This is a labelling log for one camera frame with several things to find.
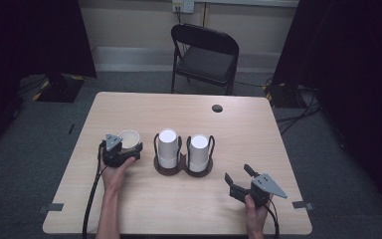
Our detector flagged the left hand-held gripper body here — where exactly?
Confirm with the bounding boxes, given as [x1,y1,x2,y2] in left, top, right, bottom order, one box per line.
[99,132,144,168]

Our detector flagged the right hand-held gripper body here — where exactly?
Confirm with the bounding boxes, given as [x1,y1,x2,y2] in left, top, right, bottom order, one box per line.
[228,172,288,208]

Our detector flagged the stack of white paper cups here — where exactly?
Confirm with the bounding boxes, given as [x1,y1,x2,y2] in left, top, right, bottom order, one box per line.
[157,128,180,170]
[188,133,211,173]

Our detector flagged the black wire double cup holder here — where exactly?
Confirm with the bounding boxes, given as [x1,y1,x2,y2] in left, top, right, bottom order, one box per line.
[152,132,216,178]

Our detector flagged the person's left hand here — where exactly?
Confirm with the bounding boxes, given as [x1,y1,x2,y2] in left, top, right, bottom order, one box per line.
[99,148,137,197]

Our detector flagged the person's right hand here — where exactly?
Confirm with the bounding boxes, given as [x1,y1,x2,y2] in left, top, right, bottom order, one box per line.
[244,193,275,235]

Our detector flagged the grey tape strip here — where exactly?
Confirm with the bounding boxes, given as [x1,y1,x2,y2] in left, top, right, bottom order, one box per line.
[37,202,65,214]
[291,200,314,212]

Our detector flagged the black stand base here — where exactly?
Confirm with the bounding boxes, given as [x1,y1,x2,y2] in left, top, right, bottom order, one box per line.
[264,83,308,110]
[32,73,86,104]

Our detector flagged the black folding chair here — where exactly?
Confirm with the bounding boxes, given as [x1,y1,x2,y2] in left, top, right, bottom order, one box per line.
[170,23,241,97]

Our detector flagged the black curtain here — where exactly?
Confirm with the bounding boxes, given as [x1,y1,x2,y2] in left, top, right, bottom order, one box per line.
[272,0,382,222]
[0,0,97,157]

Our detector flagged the right hand-held gripper black cable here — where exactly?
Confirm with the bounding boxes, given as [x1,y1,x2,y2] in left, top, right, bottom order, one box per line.
[264,198,282,239]

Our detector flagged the hand-held gripper black cable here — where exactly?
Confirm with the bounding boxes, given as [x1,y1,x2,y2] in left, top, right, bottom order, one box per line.
[82,141,109,239]
[264,198,282,239]

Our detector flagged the left hand-held gripper black cable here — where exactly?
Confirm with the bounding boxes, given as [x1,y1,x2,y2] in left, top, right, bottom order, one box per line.
[82,141,109,239]

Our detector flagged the black floor cables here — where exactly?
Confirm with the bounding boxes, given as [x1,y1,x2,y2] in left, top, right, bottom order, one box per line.
[275,85,322,135]

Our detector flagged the white wall socket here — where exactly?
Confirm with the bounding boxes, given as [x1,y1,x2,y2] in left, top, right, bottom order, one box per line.
[172,0,196,15]

